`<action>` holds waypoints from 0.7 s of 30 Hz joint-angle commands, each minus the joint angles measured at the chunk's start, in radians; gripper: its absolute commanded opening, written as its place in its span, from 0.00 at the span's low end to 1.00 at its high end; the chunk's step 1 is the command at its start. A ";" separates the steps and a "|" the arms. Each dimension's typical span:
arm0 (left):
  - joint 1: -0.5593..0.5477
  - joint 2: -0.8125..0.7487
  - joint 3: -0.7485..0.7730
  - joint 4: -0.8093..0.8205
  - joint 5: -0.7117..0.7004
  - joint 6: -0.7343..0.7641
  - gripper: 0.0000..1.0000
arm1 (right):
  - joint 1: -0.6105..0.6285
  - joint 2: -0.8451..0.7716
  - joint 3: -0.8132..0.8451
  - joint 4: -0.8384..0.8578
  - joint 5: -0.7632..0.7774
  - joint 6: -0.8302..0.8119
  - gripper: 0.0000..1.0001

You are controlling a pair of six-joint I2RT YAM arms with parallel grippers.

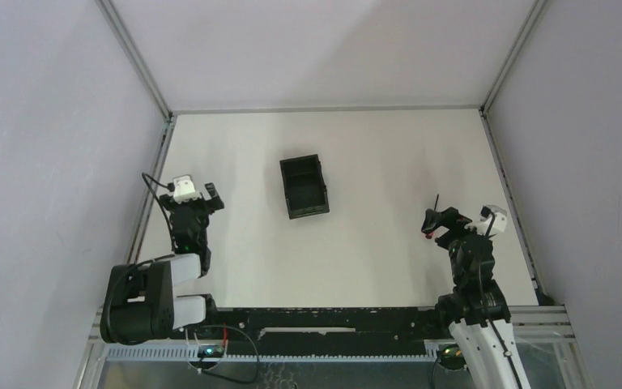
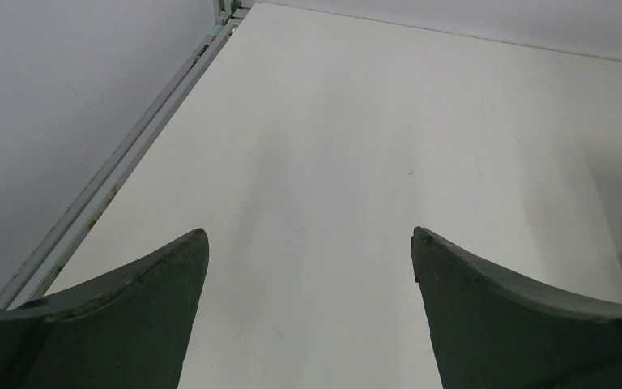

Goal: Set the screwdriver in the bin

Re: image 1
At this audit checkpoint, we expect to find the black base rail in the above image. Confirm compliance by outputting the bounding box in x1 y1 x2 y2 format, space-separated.
209 307 451 357

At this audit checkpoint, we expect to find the left black cable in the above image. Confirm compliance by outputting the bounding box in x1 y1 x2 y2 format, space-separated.
141 172 178 254

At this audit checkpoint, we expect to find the red handled screwdriver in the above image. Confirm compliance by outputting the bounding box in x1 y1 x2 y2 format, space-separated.
422 194 440 240

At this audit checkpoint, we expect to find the controller board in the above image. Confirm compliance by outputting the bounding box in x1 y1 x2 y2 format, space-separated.
435 344 467 371
197 345 226 360

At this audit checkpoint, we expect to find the right controller board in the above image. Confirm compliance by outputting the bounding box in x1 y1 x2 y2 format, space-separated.
435 344 467 371

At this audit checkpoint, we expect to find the aluminium frame front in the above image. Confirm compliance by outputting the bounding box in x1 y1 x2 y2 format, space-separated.
75 306 594 389

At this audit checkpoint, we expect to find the black plastic bin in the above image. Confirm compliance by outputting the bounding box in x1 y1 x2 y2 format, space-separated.
279 154 330 220

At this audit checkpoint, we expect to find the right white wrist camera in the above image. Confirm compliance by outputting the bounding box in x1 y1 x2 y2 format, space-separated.
466 205 509 238

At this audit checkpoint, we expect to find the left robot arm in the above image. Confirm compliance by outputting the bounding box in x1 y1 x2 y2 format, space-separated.
100 176 224 345

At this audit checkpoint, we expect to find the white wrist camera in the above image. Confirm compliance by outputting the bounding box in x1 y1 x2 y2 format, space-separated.
172 174 201 203
466 205 509 238

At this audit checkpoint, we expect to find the left controller board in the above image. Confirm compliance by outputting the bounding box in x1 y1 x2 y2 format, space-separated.
197 345 226 360

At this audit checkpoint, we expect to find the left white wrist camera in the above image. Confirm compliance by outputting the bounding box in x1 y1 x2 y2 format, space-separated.
172 174 201 203

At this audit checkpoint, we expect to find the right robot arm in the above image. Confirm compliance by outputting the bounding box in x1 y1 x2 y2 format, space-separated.
421 205 530 388

